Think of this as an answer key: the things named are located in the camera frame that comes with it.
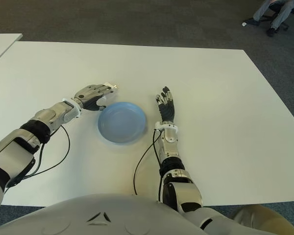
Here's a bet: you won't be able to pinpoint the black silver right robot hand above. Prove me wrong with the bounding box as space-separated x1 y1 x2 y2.
154 86 176 123

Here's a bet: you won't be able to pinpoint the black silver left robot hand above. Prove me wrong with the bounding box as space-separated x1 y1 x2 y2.
73 84 115 112

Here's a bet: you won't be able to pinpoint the white square charger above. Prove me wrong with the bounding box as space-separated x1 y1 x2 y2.
102 82 120 100

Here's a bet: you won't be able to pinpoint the blue round plate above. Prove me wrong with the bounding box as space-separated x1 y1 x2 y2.
98 101 147 144

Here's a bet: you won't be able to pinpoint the white side table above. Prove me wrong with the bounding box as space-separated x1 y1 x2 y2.
0 33 23 67

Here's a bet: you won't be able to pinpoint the grey robot torso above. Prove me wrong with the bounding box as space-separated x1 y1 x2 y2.
0 193 204 235

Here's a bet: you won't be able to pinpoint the seated person in grey trousers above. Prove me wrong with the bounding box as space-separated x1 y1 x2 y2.
252 0 294 37

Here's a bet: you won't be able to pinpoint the beige robot leg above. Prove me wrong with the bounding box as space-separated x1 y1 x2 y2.
229 204 294 235

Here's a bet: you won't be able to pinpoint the black office chair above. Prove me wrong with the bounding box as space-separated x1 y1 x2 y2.
258 3 294 31

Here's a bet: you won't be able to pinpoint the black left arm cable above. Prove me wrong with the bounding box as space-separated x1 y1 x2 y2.
4 124 71 188

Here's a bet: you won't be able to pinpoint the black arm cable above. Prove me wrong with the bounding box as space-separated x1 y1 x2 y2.
133 129 162 204
4 124 71 188

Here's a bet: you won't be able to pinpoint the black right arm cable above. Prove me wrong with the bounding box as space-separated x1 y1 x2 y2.
133 129 162 204

